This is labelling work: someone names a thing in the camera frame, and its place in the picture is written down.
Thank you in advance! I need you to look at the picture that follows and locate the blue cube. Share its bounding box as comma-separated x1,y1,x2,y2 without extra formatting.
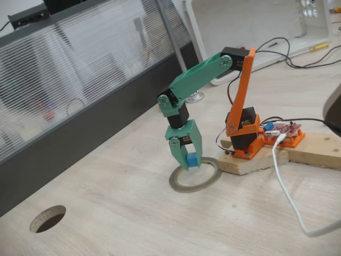
185,152,199,168

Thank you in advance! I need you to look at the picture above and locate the wooden base block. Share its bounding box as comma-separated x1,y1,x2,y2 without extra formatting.
217,138,290,176

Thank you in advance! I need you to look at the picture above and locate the black power strip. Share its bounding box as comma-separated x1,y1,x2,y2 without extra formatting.
214,68,235,80

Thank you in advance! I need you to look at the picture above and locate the red controller board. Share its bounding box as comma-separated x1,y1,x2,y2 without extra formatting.
262,120,303,140

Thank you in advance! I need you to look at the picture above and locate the orange controller board holder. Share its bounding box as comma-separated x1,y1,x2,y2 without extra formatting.
259,130,306,149

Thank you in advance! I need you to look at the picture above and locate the long wooden plank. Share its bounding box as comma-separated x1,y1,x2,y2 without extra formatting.
287,132,341,170

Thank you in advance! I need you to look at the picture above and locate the white plastic crate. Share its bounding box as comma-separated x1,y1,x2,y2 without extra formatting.
182,0,334,86

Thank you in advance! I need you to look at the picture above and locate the grey translucent desk partition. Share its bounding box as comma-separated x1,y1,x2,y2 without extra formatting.
0,0,203,217

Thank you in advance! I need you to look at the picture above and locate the black monitor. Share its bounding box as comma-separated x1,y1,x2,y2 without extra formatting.
43,0,88,15

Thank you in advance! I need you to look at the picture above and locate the black device box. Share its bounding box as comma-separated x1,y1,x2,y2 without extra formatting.
7,4,51,29

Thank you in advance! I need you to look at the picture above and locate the grey ring of tape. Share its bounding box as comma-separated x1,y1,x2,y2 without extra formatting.
168,157,222,193

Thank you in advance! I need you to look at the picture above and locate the white USB cable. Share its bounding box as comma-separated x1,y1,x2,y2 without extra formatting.
271,134,341,238

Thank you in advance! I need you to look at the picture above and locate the thin black cable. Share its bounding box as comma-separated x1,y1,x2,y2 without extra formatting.
255,37,341,69
255,50,341,69

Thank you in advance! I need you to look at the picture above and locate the black cable with thick plug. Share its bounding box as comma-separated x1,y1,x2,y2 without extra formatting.
286,118,341,132

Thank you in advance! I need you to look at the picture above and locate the yellow handled screwdriver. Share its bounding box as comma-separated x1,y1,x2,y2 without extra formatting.
295,42,330,55

